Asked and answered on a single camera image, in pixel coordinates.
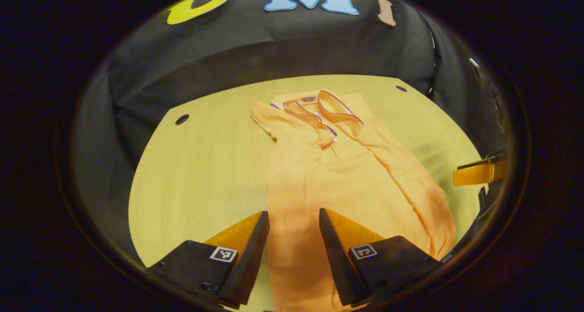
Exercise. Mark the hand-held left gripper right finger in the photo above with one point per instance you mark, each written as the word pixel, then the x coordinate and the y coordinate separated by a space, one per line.
pixel 335 266

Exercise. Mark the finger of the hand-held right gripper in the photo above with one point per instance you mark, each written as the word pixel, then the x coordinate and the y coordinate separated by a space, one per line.
pixel 474 174

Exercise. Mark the orange T-shirt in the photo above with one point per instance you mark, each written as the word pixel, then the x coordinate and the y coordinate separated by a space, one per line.
pixel 328 179

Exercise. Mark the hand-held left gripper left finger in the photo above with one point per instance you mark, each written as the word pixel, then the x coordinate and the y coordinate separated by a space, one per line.
pixel 248 266

